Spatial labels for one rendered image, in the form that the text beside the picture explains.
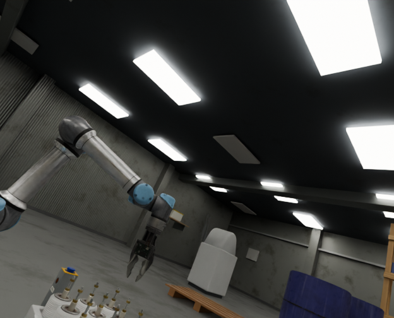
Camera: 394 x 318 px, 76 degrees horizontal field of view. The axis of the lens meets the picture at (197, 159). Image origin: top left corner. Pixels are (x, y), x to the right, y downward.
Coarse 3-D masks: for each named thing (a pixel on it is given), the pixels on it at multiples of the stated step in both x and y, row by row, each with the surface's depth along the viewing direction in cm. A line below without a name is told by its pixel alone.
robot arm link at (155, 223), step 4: (152, 216) 106; (148, 220) 107; (152, 220) 105; (156, 220) 105; (160, 220) 105; (148, 224) 105; (152, 224) 104; (156, 224) 104; (160, 224) 105; (164, 224) 108; (152, 228) 104; (156, 228) 104; (160, 228) 105
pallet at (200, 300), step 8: (176, 288) 351; (184, 288) 383; (176, 296) 348; (184, 296) 367; (192, 296) 346; (200, 296) 377; (200, 304) 321; (208, 304) 338; (216, 304) 366; (208, 312) 343; (216, 312) 309; (224, 312) 329; (232, 312) 359
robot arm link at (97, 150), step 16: (64, 128) 95; (80, 128) 94; (80, 144) 95; (96, 144) 95; (96, 160) 95; (112, 160) 95; (112, 176) 95; (128, 176) 94; (128, 192) 95; (144, 192) 92
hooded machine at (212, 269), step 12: (216, 228) 592; (216, 240) 560; (228, 240) 556; (204, 252) 556; (216, 252) 537; (228, 252) 554; (204, 264) 540; (216, 264) 524; (228, 264) 553; (192, 276) 543; (204, 276) 525; (216, 276) 525; (228, 276) 555; (204, 288) 511; (216, 288) 526
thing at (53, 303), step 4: (52, 296) 104; (48, 300) 104; (52, 300) 102; (56, 300) 102; (60, 300) 102; (72, 300) 108; (48, 304) 102; (52, 304) 101; (56, 304) 101; (60, 304) 102; (64, 304) 103; (68, 304) 104; (44, 308) 103; (48, 308) 101; (52, 308) 101; (56, 308) 101; (44, 312) 101; (48, 312) 100; (52, 312) 100; (44, 316) 100; (48, 316) 100; (52, 316) 100
